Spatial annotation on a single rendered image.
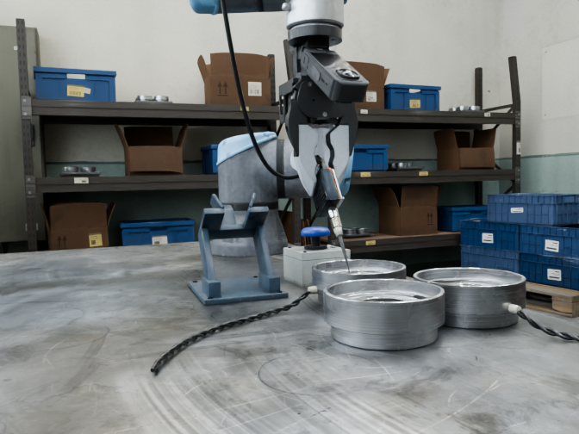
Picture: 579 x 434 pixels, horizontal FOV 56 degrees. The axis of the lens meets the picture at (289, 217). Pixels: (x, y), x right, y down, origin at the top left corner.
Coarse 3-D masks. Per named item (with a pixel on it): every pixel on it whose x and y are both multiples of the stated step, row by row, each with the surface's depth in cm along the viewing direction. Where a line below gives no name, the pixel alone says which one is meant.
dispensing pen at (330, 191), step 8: (320, 160) 72; (320, 168) 72; (320, 176) 69; (328, 176) 69; (320, 184) 69; (328, 184) 68; (320, 192) 69; (328, 192) 68; (336, 192) 68; (320, 200) 69; (328, 200) 67; (336, 200) 68; (320, 208) 69; (328, 208) 69; (336, 208) 69; (320, 216) 70; (328, 216) 71; (336, 216) 68; (336, 224) 67; (336, 232) 67; (344, 248) 66; (344, 256) 66
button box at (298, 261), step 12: (288, 252) 75; (300, 252) 71; (312, 252) 71; (324, 252) 72; (336, 252) 72; (348, 252) 73; (288, 264) 75; (300, 264) 71; (312, 264) 71; (288, 276) 76; (300, 276) 71
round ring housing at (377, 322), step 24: (336, 288) 51; (360, 288) 53; (384, 288) 53; (408, 288) 52; (432, 288) 50; (336, 312) 46; (360, 312) 44; (384, 312) 43; (408, 312) 43; (432, 312) 44; (336, 336) 47; (360, 336) 45; (384, 336) 44; (408, 336) 44; (432, 336) 46
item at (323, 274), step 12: (324, 264) 65; (336, 264) 66; (360, 264) 66; (372, 264) 66; (384, 264) 65; (396, 264) 63; (312, 276) 61; (324, 276) 58; (336, 276) 57; (348, 276) 57; (360, 276) 56; (372, 276) 56; (384, 276) 57; (396, 276) 58
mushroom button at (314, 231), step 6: (306, 228) 74; (312, 228) 74; (318, 228) 73; (324, 228) 74; (306, 234) 73; (312, 234) 73; (318, 234) 73; (324, 234) 73; (312, 240) 75; (318, 240) 74
